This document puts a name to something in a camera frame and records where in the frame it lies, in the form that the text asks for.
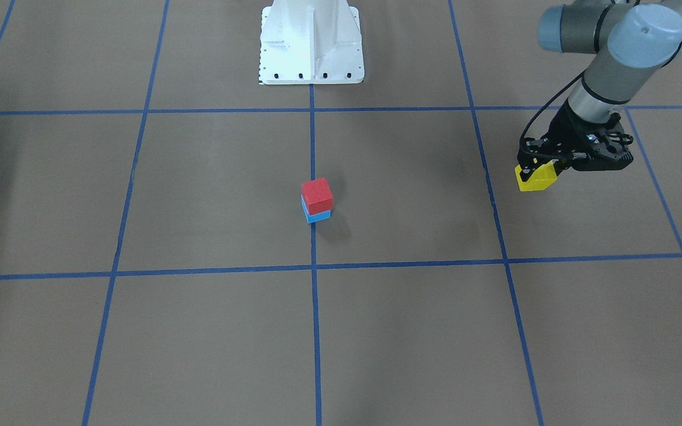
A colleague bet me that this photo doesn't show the red wooden cube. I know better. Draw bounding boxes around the red wooden cube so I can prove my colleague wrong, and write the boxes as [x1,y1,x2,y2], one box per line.
[300,177,334,215]

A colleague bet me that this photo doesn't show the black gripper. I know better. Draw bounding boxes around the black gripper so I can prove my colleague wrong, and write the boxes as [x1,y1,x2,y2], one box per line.
[517,102,634,173]

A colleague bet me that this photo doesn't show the yellow wooden cube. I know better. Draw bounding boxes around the yellow wooden cube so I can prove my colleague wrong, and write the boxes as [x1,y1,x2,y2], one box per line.
[514,162,558,192]

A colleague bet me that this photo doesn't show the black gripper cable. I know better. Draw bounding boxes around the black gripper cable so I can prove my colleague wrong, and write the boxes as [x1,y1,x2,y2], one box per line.
[519,71,587,156]

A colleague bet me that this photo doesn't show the blue tape grid lines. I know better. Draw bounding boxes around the blue tape grid lines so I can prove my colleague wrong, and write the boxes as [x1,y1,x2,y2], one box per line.
[0,1,682,425]

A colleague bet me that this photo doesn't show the blue wooden cube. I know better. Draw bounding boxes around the blue wooden cube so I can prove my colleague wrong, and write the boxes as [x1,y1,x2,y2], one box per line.
[301,200,332,224]

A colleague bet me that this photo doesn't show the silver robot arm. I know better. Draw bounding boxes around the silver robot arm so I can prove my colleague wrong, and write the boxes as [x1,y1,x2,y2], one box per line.
[515,1,682,191]

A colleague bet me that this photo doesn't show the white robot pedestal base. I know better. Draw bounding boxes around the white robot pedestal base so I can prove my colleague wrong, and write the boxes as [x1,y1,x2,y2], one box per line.
[258,1,365,85]

